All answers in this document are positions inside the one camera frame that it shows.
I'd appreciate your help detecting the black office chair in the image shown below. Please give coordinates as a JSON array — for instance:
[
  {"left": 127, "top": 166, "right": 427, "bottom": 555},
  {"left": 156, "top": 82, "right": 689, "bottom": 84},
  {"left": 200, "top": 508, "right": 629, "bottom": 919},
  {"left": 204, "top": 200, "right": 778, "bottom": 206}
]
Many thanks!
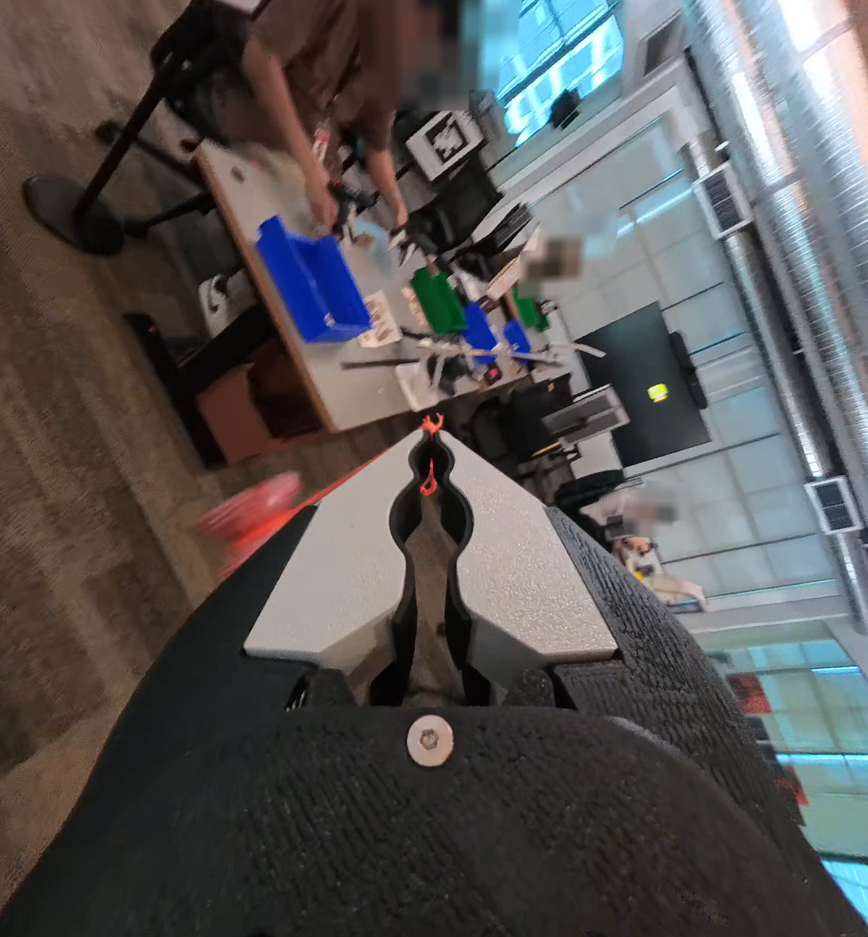
[{"left": 471, "top": 378, "right": 632, "bottom": 506}]

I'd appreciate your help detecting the grey work table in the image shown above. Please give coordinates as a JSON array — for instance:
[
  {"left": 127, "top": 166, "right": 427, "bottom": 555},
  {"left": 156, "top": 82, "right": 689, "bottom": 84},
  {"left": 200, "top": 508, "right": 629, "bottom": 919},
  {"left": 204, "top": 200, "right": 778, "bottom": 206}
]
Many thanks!
[{"left": 197, "top": 140, "right": 581, "bottom": 436}]

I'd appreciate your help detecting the cardboard box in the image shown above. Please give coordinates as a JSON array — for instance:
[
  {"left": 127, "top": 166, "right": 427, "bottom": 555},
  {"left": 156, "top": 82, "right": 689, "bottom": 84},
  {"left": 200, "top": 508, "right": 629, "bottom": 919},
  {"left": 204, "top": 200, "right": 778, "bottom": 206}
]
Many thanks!
[{"left": 193, "top": 345, "right": 325, "bottom": 467}]

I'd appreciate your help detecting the black stool chair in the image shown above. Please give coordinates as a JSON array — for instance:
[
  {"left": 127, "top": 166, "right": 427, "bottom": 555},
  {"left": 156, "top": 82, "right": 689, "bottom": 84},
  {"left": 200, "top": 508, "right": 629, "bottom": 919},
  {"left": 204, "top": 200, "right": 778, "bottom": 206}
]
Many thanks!
[{"left": 24, "top": 0, "right": 259, "bottom": 257}]

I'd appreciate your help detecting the black wall screen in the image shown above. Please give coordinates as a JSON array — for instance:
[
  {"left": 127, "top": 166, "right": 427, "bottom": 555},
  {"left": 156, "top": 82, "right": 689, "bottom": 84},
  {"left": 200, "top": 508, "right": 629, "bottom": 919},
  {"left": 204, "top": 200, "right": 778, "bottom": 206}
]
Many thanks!
[{"left": 578, "top": 304, "right": 713, "bottom": 469}]

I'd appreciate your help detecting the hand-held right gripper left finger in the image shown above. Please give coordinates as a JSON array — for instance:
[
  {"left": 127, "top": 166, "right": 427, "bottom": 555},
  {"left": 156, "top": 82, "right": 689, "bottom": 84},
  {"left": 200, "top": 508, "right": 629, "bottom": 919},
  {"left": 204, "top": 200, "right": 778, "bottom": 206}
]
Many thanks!
[{"left": 244, "top": 429, "right": 436, "bottom": 689}]

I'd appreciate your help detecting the black white marker sign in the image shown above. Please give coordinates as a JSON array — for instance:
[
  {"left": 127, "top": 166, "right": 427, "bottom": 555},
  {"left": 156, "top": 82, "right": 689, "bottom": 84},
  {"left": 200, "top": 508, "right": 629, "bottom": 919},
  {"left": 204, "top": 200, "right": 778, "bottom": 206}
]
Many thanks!
[{"left": 408, "top": 110, "right": 486, "bottom": 180}]

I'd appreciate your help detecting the large blue parts bin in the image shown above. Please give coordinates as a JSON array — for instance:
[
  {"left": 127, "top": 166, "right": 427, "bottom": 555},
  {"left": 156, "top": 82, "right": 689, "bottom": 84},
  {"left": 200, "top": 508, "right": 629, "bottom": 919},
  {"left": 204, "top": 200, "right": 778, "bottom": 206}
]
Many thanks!
[{"left": 256, "top": 217, "right": 373, "bottom": 345}]

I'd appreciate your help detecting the silver spiral air duct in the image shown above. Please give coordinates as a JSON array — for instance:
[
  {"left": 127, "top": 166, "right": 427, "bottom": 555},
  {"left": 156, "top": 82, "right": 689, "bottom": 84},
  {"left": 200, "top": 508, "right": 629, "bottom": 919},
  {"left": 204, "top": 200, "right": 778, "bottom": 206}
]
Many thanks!
[{"left": 683, "top": 0, "right": 868, "bottom": 616}]

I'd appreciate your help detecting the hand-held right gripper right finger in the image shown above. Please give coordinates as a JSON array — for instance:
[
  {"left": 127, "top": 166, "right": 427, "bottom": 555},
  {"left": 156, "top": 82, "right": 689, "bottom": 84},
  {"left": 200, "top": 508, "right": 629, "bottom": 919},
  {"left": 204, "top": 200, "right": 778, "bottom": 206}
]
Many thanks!
[{"left": 436, "top": 429, "right": 619, "bottom": 682}]

